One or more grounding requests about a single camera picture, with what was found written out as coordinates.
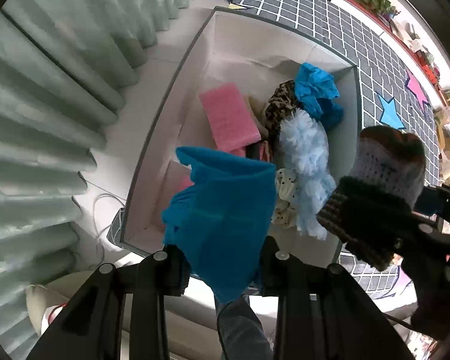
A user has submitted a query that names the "white polka dot scrunchie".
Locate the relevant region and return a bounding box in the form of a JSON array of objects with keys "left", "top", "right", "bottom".
[{"left": 271, "top": 168, "right": 297, "bottom": 228}]

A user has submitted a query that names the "grey white storage box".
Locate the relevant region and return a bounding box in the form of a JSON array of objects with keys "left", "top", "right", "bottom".
[{"left": 120, "top": 7, "right": 362, "bottom": 255}]

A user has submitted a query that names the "leopard print scrunchie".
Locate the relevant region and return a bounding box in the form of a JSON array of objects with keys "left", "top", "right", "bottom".
[{"left": 263, "top": 80, "right": 302, "bottom": 148}]

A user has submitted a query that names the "white low cabinet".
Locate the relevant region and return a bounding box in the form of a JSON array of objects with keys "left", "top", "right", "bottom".
[{"left": 331, "top": 0, "right": 450, "bottom": 98}]

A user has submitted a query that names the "blue cloth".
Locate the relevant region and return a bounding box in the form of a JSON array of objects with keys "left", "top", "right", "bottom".
[
  {"left": 161, "top": 146, "right": 276, "bottom": 303},
  {"left": 294, "top": 63, "right": 344, "bottom": 132}
]

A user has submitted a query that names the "brown purple knitted hat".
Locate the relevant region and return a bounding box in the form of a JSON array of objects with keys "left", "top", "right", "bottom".
[{"left": 316, "top": 126, "right": 426, "bottom": 272}]

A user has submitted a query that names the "green pleated curtain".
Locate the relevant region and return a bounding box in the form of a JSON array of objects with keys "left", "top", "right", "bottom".
[{"left": 0, "top": 0, "right": 190, "bottom": 359}]

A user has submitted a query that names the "pink foam sponge block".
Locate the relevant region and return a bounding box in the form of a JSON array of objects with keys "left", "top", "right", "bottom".
[{"left": 199, "top": 83, "right": 262, "bottom": 153}]

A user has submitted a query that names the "light blue fluffy duster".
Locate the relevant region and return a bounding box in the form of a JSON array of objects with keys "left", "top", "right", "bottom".
[{"left": 279, "top": 109, "right": 337, "bottom": 241}]

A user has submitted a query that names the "person's leg in jeans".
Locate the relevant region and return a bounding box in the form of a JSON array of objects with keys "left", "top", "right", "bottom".
[{"left": 214, "top": 294, "right": 273, "bottom": 360}]

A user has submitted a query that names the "grey checkered play mat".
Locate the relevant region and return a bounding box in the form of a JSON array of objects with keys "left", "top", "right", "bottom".
[{"left": 106, "top": 0, "right": 442, "bottom": 301}]

